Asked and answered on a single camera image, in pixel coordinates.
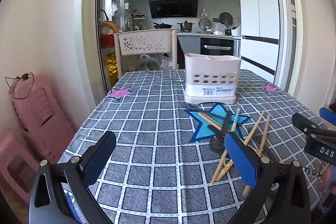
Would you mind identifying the steel cooking pot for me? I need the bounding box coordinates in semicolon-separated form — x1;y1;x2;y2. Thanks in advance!
177;20;195;30

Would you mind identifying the black spoon on star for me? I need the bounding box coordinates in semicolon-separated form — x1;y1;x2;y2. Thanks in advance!
180;102;230;122

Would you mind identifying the red box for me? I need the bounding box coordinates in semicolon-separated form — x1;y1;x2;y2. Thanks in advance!
100;33;116;49

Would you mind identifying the stack of pink stools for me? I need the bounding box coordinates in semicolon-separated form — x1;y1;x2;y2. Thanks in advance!
10;73;76;161

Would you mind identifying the black wire with clip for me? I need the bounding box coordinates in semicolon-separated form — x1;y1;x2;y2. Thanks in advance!
5;72;36;100

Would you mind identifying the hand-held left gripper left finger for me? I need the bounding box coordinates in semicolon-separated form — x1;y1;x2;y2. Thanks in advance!
29;131;117;224

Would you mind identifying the gold foil bundle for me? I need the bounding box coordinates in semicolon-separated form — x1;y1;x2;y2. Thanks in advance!
105;52;117;85

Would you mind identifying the pink plastic bag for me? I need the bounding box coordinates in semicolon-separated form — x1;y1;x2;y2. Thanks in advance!
160;53;176;70

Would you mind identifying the black built-in oven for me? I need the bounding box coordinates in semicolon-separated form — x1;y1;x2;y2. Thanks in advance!
200;37;235;56

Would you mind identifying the black range hood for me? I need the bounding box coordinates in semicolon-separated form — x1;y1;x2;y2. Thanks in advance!
147;0;199;18

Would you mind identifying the kitchen counter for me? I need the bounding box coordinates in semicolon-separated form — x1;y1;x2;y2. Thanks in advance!
177;31;240;39

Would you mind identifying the white perforated utensil holder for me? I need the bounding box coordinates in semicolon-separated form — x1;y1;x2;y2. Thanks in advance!
183;53;240;104

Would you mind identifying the small pink stool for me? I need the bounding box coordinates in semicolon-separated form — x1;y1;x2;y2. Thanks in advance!
0;127;40;203

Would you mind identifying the black wok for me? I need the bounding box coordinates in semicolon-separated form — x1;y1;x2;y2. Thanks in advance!
152;22;174;30

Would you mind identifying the white refrigerator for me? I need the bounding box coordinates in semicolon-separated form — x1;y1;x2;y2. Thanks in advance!
238;0;281;83

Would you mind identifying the round bamboo tray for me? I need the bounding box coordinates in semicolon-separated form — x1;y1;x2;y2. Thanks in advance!
99;20;120;35

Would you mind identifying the small kitchen shelf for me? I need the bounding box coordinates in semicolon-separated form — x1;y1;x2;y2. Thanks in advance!
131;14;147;30

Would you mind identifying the blue patterned chopstick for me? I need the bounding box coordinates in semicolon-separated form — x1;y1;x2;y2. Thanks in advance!
217;108;240;182

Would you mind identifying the grey checked tablecloth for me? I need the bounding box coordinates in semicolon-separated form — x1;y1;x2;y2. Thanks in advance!
56;69;334;224

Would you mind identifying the sliding door frame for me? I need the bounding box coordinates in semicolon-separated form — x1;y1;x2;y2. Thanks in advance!
83;0;111;94
268;0;310;90

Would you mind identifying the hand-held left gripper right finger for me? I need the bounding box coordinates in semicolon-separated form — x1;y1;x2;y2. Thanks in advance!
224;132;312;224

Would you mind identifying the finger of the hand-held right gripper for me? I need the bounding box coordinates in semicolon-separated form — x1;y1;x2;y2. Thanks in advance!
292;113;336;139
320;108;336;123

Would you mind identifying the white plastic bag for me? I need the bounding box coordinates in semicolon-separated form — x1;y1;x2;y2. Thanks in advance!
138;54;160;71

